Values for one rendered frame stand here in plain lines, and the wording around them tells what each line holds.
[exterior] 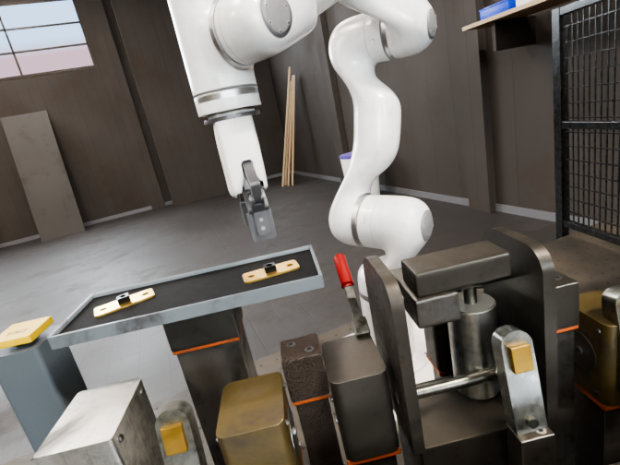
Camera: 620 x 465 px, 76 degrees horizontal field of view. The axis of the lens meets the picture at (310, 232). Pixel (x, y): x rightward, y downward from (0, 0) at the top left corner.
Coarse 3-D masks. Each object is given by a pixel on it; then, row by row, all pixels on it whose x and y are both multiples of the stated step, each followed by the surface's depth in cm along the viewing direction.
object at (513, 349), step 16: (496, 336) 44; (512, 336) 43; (528, 336) 43; (496, 352) 44; (512, 352) 42; (528, 352) 43; (496, 368) 45; (512, 368) 43; (528, 368) 43; (512, 384) 43; (528, 384) 44; (512, 400) 44; (528, 400) 44; (512, 416) 44; (528, 416) 44; (544, 416) 44; (528, 432) 44
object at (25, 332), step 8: (32, 320) 60; (40, 320) 59; (48, 320) 59; (8, 328) 58; (16, 328) 58; (24, 328) 57; (32, 328) 57; (40, 328) 57; (0, 336) 56; (8, 336) 56; (16, 336) 55; (24, 336) 55; (32, 336) 55; (0, 344) 55; (8, 344) 55; (16, 344) 55; (24, 344) 57
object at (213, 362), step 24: (216, 312) 56; (240, 312) 62; (168, 336) 56; (192, 336) 56; (216, 336) 57; (240, 336) 60; (192, 360) 58; (216, 360) 58; (240, 360) 58; (192, 384) 59; (216, 384) 59; (216, 408) 60; (216, 456) 63
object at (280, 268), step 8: (272, 264) 59; (280, 264) 61; (288, 264) 60; (296, 264) 59; (248, 272) 60; (256, 272) 59; (264, 272) 59; (272, 272) 58; (280, 272) 58; (248, 280) 57; (256, 280) 57
